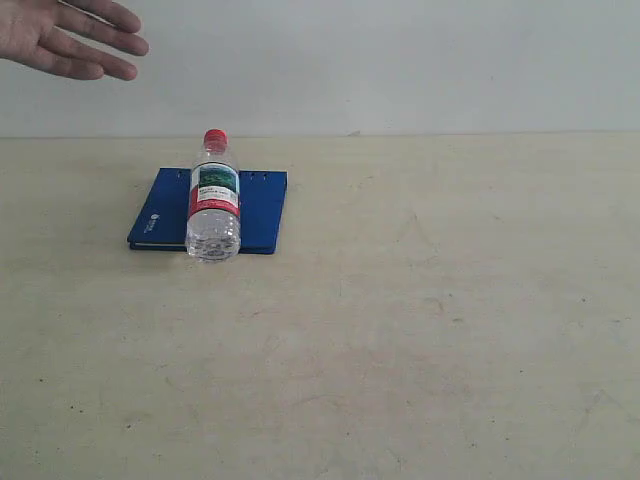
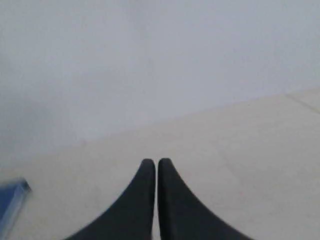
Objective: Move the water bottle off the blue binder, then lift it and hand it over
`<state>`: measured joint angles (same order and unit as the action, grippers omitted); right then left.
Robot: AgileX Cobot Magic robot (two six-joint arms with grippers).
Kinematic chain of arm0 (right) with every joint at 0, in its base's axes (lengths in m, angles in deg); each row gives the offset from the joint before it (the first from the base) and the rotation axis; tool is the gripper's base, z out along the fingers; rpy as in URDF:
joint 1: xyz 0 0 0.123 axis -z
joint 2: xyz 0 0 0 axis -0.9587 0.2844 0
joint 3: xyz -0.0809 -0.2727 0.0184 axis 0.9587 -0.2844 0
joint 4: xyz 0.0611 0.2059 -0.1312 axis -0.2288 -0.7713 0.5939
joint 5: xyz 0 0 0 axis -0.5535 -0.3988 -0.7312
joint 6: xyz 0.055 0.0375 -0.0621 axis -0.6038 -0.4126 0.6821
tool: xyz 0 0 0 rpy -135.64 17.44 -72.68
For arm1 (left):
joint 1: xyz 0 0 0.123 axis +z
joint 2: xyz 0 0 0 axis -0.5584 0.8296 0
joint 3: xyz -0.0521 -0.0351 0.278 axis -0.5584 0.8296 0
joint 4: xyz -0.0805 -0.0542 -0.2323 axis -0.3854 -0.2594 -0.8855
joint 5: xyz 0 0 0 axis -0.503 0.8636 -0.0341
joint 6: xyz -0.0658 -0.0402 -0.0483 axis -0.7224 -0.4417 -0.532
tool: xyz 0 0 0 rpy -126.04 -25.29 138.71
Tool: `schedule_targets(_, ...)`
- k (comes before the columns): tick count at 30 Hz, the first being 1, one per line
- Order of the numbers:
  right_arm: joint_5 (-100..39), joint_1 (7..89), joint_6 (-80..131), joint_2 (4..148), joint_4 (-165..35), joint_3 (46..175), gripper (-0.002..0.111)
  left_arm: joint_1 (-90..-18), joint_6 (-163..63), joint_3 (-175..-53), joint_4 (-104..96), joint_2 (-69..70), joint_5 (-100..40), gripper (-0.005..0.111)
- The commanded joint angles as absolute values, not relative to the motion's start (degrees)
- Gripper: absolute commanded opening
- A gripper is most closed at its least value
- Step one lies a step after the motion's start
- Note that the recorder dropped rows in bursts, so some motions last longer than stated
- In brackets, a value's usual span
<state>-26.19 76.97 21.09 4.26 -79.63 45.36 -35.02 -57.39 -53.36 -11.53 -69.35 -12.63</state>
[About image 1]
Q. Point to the person's open hand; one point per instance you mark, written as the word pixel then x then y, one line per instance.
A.
pixel 42 35

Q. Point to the clear water bottle red cap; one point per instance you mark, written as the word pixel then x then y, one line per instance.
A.
pixel 213 220

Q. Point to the blue ring binder notebook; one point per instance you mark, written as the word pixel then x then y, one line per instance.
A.
pixel 162 222

